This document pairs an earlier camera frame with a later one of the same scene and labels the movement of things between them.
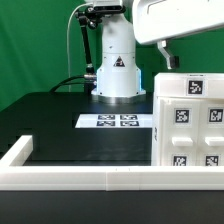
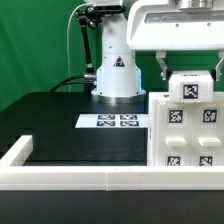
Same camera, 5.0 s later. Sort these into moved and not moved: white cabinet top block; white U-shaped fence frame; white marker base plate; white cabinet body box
Moved: white cabinet body box; white cabinet top block
Not moved: white marker base plate; white U-shaped fence frame
